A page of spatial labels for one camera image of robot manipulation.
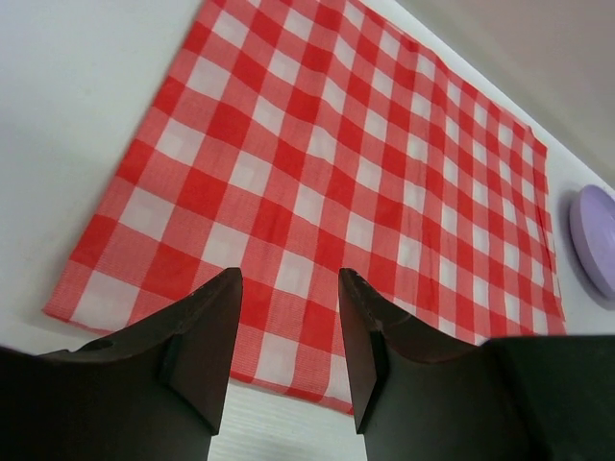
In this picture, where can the red white checkered cloth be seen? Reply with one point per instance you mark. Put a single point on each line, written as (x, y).
(291, 139)

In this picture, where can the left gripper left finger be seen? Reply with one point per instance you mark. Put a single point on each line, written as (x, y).
(152, 391)

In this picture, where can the lilac plastic plate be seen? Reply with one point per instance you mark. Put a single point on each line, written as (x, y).
(591, 221)

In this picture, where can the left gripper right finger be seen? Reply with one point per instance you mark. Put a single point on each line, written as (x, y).
(420, 394)

